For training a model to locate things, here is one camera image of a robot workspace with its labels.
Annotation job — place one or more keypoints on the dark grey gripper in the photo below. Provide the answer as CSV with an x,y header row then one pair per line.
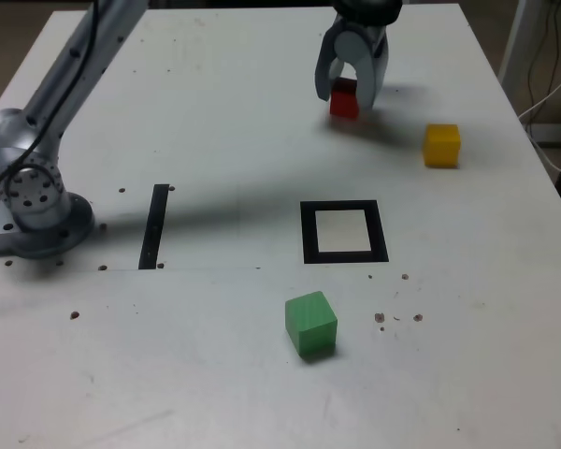
x,y
362,27

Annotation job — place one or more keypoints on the white post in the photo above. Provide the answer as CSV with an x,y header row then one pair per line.
x,y
512,47

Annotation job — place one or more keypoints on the green cube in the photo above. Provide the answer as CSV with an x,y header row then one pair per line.
x,y
311,327

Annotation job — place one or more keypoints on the black tape strip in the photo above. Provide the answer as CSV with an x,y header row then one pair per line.
x,y
153,229

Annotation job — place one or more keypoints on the black tape square outline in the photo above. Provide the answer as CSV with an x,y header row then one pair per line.
x,y
308,234

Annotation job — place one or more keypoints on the red cube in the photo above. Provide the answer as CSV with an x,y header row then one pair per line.
x,y
343,105

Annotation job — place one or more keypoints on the yellow cube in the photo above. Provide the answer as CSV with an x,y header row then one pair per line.
x,y
441,147

